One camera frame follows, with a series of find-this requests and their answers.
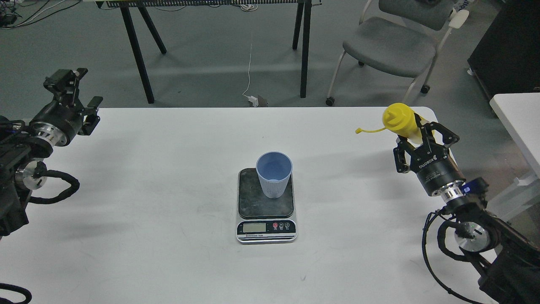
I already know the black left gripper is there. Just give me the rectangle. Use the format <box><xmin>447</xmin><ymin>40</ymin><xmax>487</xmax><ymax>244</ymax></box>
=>
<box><xmin>30</xmin><ymin>68</ymin><xmax>103</xmax><ymax>147</ymax></box>

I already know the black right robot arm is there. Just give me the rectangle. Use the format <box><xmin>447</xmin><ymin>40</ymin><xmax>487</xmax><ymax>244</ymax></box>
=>
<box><xmin>394</xmin><ymin>113</ymin><xmax>540</xmax><ymax>304</ymax></box>

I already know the white power plug adapter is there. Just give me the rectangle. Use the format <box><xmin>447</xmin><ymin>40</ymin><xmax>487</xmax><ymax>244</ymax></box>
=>
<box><xmin>247</xmin><ymin>95</ymin><xmax>268</xmax><ymax>108</ymax></box>

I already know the grey office chair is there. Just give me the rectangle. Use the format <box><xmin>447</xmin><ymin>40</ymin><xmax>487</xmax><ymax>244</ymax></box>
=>
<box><xmin>325</xmin><ymin>0</ymin><xmax>470</xmax><ymax>106</ymax></box>

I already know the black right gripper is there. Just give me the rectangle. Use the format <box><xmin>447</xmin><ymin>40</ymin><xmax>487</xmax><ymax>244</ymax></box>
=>
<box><xmin>393</xmin><ymin>114</ymin><xmax>466</xmax><ymax>197</ymax></box>

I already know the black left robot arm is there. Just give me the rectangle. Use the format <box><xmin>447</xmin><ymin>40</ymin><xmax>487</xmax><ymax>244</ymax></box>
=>
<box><xmin>0</xmin><ymin>68</ymin><xmax>103</xmax><ymax>237</ymax></box>

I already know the digital kitchen scale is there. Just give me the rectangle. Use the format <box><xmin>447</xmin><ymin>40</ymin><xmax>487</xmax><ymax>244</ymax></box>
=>
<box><xmin>236</xmin><ymin>168</ymin><xmax>298</xmax><ymax>244</ymax></box>

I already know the blue ribbed plastic cup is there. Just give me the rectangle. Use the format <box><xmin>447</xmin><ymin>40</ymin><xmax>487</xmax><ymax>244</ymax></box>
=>
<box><xmin>255</xmin><ymin>151</ymin><xmax>293</xmax><ymax>199</ymax></box>

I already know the white side table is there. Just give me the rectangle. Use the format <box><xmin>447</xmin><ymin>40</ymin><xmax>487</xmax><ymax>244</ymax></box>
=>
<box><xmin>489</xmin><ymin>92</ymin><xmax>540</xmax><ymax>186</ymax></box>

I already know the black cabinet right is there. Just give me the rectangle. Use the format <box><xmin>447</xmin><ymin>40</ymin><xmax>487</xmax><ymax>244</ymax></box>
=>
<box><xmin>467</xmin><ymin>0</ymin><xmax>540</xmax><ymax>99</ymax></box>

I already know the white hanging cable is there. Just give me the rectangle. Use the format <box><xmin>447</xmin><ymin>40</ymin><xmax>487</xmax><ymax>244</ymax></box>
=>
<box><xmin>243</xmin><ymin>33</ymin><xmax>254</xmax><ymax>98</ymax></box>

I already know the floor cables top left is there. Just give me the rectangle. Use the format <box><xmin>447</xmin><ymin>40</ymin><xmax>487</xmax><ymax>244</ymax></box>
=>
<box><xmin>0</xmin><ymin>0</ymin><xmax>81</xmax><ymax>29</ymax></box>

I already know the yellow squeeze seasoning bottle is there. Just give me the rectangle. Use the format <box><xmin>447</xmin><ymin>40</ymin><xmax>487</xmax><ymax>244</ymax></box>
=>
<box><xmin>355</xmin><ymin>103</ymin><xmax>428</xmax><ymax>144</ymax></box>

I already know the black leg background table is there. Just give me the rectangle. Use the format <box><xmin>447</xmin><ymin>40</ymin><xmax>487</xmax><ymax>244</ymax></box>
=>
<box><xmin>96</xmin><ymin>0</ymin><xmax>323</xmax><ymax>104</ymax></box>

